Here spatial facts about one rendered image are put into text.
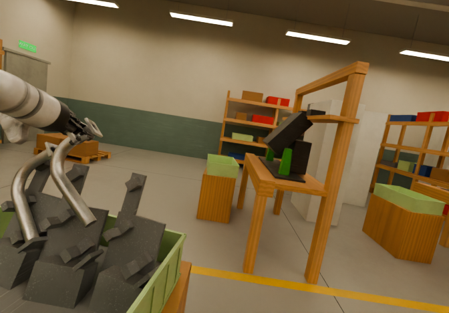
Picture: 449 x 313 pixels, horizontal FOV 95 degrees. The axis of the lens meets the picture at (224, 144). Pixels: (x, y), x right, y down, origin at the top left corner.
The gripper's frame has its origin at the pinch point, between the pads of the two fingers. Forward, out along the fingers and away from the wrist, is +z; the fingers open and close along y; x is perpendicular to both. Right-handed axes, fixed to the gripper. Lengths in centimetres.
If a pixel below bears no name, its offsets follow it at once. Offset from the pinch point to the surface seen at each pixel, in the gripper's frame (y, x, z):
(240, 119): 108, -198, 507
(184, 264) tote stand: -50, 5, 32
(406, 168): -239, -412, 415
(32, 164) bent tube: 4.6, 20.7, 7.9
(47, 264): -25.0, 24.4, 2.5
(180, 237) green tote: -40.0, -3.1, 16.1
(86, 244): -26.0, 16.4, 5.9
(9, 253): -16.0, 33.4, 5.1
